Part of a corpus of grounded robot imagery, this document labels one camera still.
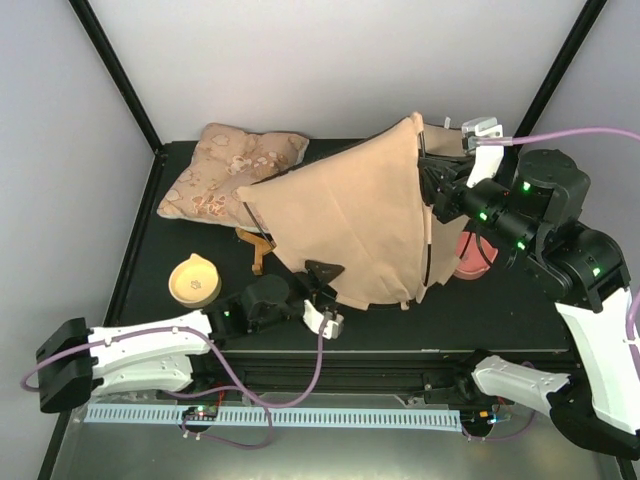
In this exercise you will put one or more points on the pink pet bowl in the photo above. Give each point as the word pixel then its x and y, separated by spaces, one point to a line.
pixel 473 262

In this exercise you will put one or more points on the floral beige cushion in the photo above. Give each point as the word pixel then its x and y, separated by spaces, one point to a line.
pixel 225 159

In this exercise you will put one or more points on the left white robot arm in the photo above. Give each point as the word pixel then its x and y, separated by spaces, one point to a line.
pixel 78 362

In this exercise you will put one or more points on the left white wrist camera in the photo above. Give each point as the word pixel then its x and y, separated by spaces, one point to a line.
pixel 328 323

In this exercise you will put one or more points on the right black frame post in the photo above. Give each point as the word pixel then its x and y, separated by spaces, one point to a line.
pixel 579 32

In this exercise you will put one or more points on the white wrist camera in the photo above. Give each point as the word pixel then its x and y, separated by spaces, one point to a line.
pixel 480 138
pixel 328 323

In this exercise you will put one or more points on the small green circuit board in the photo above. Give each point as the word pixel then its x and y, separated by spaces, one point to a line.
pixel 201 413

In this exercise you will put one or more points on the wooden bowl stand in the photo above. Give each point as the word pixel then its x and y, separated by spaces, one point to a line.
pixel 261 248

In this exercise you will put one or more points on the yellow pet bowl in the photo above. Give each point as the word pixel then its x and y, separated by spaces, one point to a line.
pixel 195 282

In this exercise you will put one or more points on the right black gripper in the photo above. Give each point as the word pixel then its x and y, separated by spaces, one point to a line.
pixel 446 189

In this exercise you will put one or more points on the beige fabric pet tent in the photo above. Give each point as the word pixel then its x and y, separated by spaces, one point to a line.
pixel 362 208

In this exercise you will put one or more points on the light blue slotted cable duct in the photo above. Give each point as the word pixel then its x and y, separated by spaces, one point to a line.
pixel 237 416

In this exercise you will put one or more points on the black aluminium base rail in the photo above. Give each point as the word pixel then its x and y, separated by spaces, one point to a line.
pixel 439 377

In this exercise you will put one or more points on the left black frame post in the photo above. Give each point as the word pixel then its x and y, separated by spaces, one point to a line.
pixel 103 47

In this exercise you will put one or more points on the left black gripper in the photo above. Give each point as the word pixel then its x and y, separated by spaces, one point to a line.
pixel 315 291

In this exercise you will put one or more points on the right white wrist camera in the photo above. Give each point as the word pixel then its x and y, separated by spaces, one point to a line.
pixel 480 138

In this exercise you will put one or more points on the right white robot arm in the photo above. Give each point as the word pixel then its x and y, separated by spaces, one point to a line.
pixel 582 270

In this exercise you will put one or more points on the black frame post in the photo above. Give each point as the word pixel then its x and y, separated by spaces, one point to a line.
pixel 103 47
pixel 579 32

